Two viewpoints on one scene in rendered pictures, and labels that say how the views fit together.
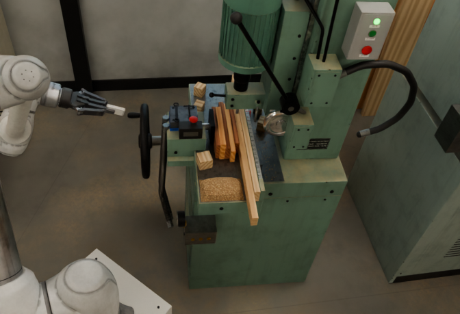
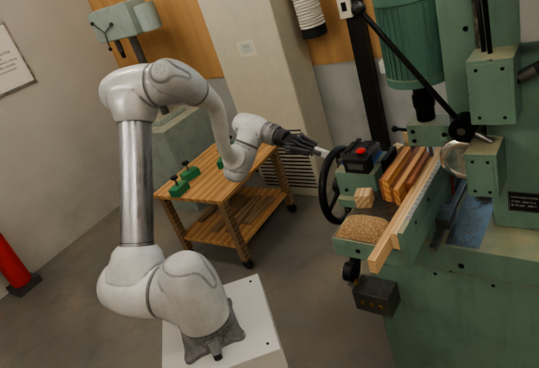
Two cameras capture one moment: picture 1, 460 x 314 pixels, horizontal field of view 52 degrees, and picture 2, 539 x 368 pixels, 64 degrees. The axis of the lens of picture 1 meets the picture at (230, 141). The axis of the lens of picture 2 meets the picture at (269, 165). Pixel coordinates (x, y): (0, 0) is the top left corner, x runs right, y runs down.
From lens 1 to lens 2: 0.87 m
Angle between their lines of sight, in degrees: 48
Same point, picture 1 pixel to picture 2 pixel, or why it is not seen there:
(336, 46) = (517, 32)
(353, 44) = (523, 14)
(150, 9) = not seen: hidden behind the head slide
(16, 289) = (131, 253)
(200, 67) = not seen: hidden behind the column
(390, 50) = not seen: outside the picture
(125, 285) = (255, 312)
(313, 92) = (477, 99)
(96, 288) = (179, 274)
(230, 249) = (435, 347)
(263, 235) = (476, 339)
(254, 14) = (392, 6)
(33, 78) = (164, 71)
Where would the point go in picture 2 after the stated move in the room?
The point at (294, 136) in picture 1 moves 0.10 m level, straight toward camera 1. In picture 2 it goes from (468, 172) to (440, 193)
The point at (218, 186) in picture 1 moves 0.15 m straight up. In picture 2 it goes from (355, 221) to (343, 174)
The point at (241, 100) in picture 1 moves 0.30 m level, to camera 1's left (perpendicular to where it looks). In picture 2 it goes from (424, 134) to (342, 124)
